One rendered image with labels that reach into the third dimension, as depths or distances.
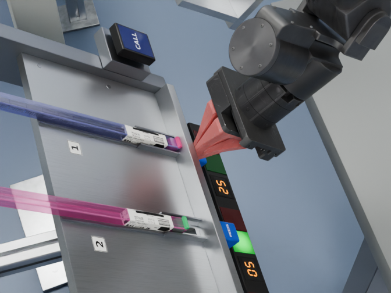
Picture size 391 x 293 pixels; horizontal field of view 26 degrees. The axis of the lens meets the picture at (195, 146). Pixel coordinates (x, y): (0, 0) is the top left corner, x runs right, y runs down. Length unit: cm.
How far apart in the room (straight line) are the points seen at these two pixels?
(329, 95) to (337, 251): 61
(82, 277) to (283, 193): 104
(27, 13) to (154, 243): 43
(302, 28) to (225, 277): 27
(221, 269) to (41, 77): 27
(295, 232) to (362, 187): 64
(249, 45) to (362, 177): 34
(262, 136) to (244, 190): 86
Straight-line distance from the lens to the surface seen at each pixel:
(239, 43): 83
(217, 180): 102
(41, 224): 174
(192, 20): 201
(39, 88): 88
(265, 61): 81
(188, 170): 95
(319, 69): 87
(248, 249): 99
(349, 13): 84
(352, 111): 116
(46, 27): 119
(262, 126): 92
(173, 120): 98
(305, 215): 175
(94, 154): 87
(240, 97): 91
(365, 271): 147
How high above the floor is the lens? 155
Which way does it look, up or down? 59 degrees down
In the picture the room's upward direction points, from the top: straight up
